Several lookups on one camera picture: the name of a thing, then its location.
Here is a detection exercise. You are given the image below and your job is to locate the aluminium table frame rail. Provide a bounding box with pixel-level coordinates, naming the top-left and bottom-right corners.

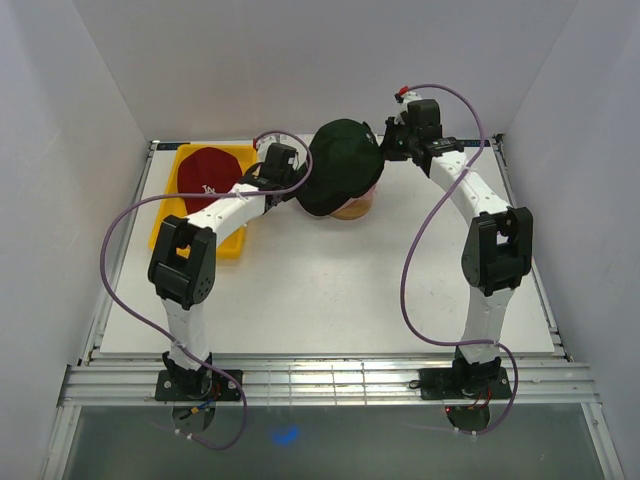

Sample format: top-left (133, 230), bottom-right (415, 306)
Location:
top-left (57, 354), bottom-right (601, 407)

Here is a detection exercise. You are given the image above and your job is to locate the red baseball cap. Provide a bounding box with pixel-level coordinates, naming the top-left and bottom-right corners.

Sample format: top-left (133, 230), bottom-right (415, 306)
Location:
top-left (176, 147), bottom-right (243, 195)

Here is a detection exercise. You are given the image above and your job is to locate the yellow plastic bin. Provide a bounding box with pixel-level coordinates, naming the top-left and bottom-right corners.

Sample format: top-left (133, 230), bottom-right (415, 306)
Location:
top-left (148, 143), bottom-right (260, 260)

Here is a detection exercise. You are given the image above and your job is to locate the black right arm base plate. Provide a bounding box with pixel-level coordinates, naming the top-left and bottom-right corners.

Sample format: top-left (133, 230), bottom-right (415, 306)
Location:
top-left (416, 368), bottom-right (512, 400)

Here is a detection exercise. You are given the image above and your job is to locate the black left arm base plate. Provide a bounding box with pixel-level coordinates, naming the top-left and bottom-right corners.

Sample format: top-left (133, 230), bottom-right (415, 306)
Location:
top-left (153, 370), bottom-right (241, 402)

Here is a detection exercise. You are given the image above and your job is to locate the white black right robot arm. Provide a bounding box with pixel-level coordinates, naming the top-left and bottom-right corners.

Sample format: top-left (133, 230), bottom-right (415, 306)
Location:
top-left (381, 90), bottom-right (533, 397)

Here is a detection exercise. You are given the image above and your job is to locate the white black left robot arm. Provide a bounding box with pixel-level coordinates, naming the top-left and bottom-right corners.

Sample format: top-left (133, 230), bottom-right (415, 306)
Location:
top-left (148, 143), bottom-right (305, 401)

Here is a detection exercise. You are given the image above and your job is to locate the dark green NY cap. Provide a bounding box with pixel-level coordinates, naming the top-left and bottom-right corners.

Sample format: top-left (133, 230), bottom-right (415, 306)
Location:
top-left (296, 118), bottom-right (385, 217)

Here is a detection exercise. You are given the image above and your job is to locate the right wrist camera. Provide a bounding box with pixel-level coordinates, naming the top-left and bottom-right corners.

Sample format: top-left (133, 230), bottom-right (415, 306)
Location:
top-left (394, 86), bottom-right (421, 121)

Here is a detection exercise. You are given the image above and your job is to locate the pink LA baseball cap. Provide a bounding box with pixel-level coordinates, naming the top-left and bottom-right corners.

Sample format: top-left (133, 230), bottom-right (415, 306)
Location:
top-left (336, 184), bottom-right (377, 212)

